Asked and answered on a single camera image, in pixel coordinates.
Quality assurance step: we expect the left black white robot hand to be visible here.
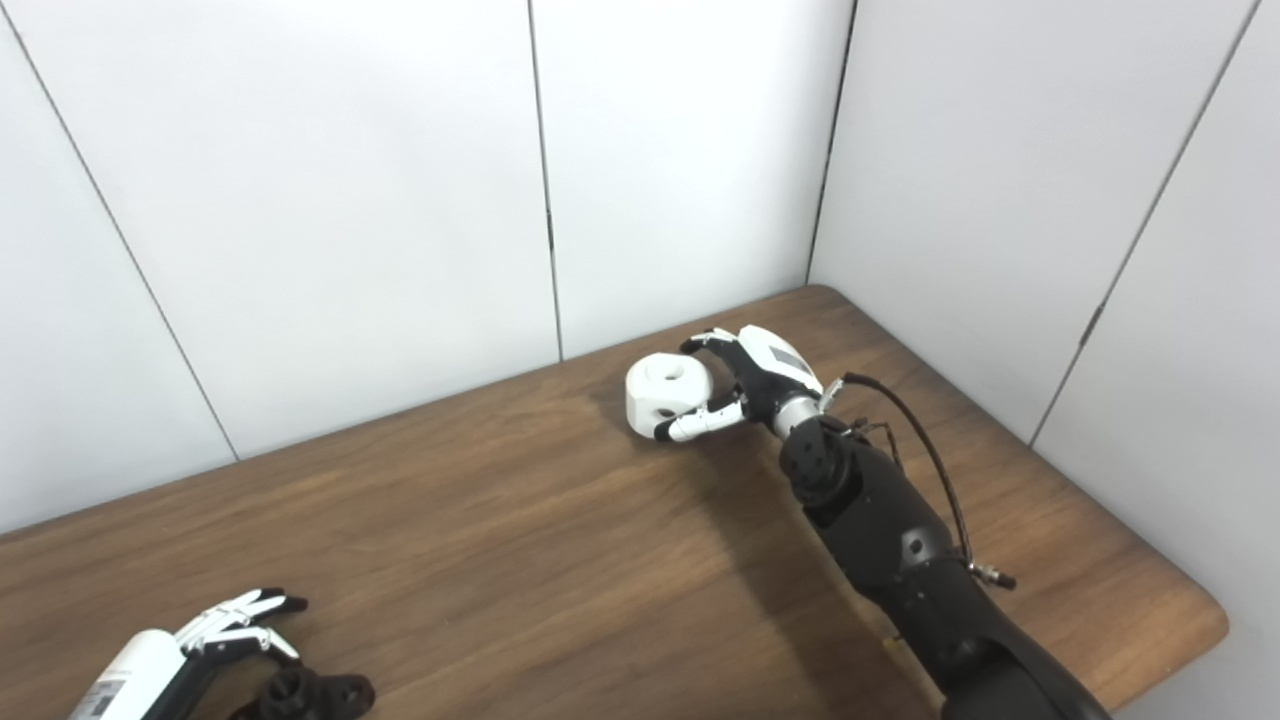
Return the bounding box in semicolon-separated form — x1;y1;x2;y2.
68;587;309;720

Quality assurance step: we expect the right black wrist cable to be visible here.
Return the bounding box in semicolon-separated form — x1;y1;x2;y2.
820;372;1018;591

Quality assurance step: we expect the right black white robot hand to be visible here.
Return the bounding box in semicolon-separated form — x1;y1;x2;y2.
655;324;824;443

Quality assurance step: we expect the round white piece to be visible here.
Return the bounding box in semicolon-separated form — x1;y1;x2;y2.
625;352;717;437

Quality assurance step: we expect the black plastic holder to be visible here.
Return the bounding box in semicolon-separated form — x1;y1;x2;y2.
228;664;377;720

